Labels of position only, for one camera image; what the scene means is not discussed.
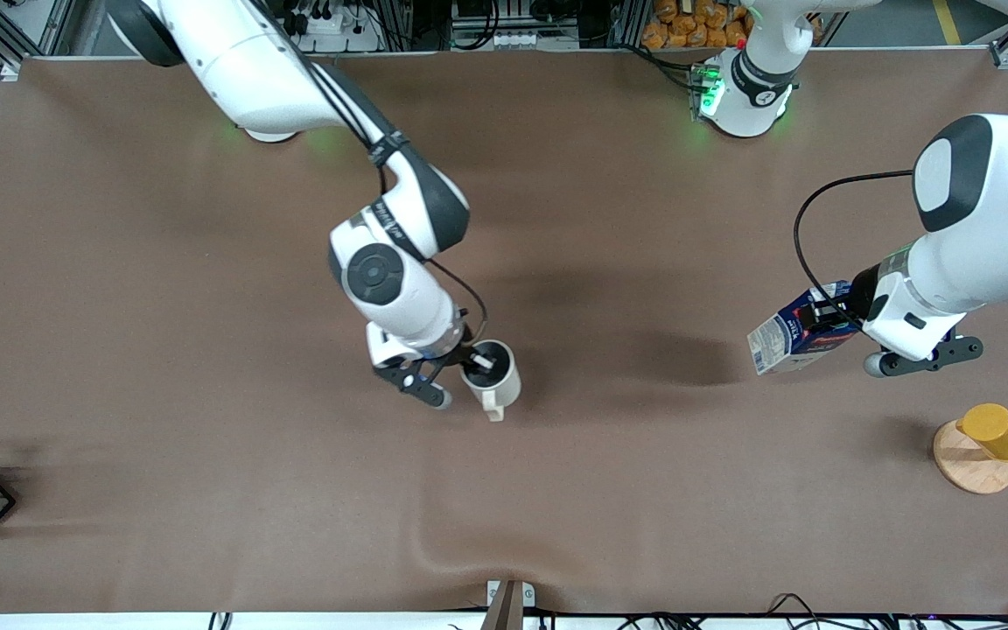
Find black floor cables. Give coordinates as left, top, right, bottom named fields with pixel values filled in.
left=766, top=593, right=1008, bottom=630

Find blue and white milk carton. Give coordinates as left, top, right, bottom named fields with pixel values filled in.
left=747, top=280, right=864, bottom=377

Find wooden mug stand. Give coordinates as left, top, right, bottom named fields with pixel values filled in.
left=933, top=418, right=1008, bottom=495

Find white cup with grey inside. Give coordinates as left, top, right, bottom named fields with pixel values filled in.
left=458, top=339, right=522, bottom=423

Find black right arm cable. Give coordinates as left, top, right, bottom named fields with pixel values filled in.
left=246, top=0, right=489, bottom=351

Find long white power strip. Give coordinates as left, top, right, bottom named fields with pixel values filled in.
left=491, top=29, right=580, bottom=50

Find white power strip with plugs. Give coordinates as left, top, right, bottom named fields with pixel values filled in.
left=281, top=0, right=384, bottom=53

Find orange snack packs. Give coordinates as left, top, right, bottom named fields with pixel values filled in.
left=641, top=0, right=754, bottom=50

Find yellow cup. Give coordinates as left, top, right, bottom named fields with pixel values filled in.
left=956, top=402, right=1008, bottom=462

